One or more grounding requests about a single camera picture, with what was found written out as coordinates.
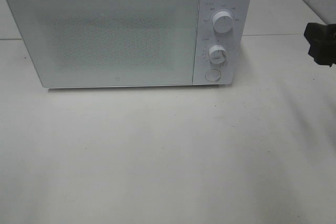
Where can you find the white microwave oven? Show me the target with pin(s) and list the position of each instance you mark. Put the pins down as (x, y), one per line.
(206, 37)

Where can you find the white microwave knob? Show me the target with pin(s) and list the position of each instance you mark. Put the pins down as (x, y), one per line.
(222, 21)
(217, 54)

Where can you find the white microwave door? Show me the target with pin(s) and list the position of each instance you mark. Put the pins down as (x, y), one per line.
(109, 43)

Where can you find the round door release button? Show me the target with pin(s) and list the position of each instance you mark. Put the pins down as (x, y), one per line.
(213, 75)

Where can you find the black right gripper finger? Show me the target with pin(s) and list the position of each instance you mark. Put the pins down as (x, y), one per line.
(322, 53)
(320, 32)

